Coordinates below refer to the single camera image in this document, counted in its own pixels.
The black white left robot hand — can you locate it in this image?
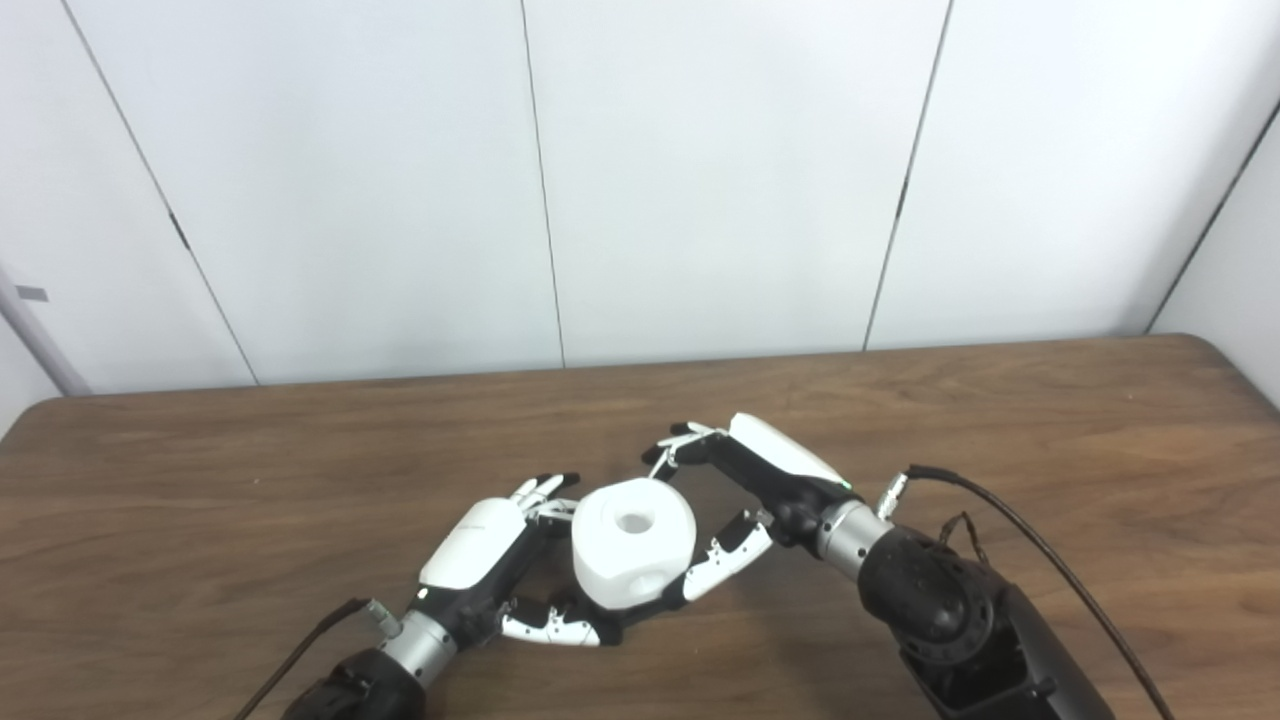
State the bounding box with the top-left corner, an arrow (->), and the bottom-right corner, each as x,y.
415,472 -> 602,649

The thin black wrist wire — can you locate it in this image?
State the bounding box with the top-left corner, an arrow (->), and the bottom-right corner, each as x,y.
938,512 -> 992,570

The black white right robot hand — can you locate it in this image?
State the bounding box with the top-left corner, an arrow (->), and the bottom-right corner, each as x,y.
640,412 -> 857,603

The grey wall corner post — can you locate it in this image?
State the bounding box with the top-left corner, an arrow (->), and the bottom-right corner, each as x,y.
0,265 -> 93,397

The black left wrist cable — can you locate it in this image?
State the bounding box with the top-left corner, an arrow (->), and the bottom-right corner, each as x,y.
233,597 -> 402,720

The round white plastic piece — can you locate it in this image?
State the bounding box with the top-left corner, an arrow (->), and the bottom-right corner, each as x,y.
571,478 -> 697,611

